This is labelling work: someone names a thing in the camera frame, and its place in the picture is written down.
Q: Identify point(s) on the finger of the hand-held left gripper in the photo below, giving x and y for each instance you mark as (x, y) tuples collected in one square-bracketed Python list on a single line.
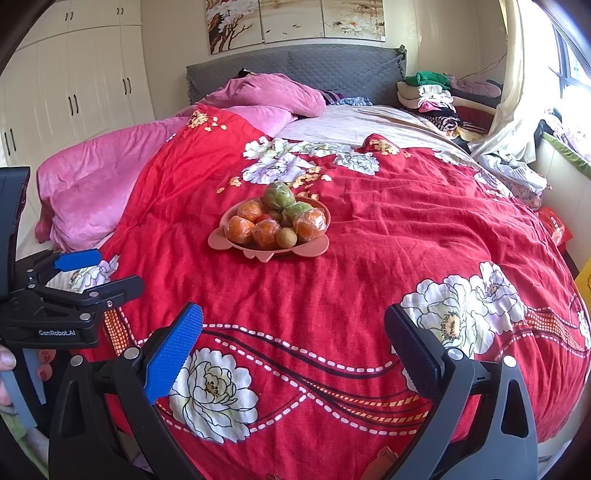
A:
[(120, 290), (78, 260)]

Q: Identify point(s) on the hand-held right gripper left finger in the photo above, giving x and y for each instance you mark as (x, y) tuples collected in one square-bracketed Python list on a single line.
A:
[(173, 353)]

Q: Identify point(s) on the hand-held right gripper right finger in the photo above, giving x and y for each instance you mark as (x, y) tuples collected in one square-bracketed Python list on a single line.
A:
[(415, 350)]

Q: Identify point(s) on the pink plastic plate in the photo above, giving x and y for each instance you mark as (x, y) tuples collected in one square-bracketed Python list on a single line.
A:
[(221, 247)]

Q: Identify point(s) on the orange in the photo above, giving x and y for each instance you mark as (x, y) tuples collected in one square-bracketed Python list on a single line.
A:
[(240, 230), (310, 225), (250, 210), (266, 233)]

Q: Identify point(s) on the small red tomato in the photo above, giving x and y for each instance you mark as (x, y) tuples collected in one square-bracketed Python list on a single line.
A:
[(262, 217)]

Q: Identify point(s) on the brown longan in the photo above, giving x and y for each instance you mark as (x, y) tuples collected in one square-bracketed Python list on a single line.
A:
[(276, 214), (286, 237)]

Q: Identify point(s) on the small green mango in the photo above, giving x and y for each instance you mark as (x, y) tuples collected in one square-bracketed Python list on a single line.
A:
[(298, 211)]

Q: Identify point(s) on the large green mango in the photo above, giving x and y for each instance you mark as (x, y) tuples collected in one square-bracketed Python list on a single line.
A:
[(278, 194)]

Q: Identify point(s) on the person's left hand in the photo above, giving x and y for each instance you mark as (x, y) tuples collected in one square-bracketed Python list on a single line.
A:
[(7, 360)]

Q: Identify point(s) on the pink quilt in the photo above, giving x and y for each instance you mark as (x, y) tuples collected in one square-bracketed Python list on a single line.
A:
[(92, 184)]

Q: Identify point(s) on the light green cloth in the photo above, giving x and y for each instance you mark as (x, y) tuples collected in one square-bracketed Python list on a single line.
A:
[(21, 438)]

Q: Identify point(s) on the red floral blanket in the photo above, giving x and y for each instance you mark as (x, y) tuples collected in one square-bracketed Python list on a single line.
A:
[(392, 221)]

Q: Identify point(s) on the white wardrobe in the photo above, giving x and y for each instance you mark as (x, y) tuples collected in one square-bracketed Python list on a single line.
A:
[(74, 78)]

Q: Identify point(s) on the yellow box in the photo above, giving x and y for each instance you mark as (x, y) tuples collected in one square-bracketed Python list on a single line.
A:
[(584, 277)]

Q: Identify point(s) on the red paper bag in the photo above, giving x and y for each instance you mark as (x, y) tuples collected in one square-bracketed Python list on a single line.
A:
[(554, 226)]

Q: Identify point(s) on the crumpled pale clothes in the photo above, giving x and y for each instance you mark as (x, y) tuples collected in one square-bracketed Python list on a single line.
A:
[(512, 173)]

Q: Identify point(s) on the beige bed sheet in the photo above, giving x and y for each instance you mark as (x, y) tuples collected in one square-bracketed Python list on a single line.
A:
[(360, 124)]

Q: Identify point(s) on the stack of folded clothes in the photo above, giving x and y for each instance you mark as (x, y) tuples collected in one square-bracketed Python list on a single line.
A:
[(429, 101)]

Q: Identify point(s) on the green-edged ledge cover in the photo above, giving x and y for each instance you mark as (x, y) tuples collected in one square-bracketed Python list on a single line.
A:
[(568, 152)]

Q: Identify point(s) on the blue floral cloth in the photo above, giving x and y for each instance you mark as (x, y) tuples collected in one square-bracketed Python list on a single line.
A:
[(356, 101)]

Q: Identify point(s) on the purple striped pillow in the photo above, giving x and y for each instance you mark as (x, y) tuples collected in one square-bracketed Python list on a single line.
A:
[(331, 97)]

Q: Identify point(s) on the clothes pile on windowsill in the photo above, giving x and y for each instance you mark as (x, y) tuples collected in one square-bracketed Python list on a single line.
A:
[(570, 131)]

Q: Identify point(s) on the cream curtain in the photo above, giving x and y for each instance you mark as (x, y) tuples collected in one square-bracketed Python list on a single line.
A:
[(512, 92)]

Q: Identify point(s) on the grey padded headboard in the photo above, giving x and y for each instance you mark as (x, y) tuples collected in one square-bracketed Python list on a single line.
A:
[(323, 69)]

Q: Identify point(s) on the window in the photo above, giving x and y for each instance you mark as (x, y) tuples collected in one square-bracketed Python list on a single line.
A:
[(575, 46)]

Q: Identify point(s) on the floral wall painting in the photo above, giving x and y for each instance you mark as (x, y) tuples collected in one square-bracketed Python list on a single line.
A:
[(295, 21)]

